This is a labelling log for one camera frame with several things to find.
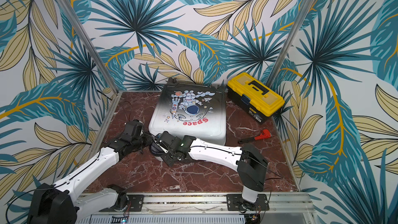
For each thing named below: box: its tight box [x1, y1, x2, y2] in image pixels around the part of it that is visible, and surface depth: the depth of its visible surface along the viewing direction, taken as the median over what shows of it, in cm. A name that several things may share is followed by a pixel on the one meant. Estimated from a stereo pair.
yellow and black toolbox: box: [226, 72, 286, 124], surface depth 100 cm
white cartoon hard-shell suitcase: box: [148, 78, 227, 152], surface depth 82 cm
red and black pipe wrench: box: [238, 129, 273, 144], surface depth 98 cm
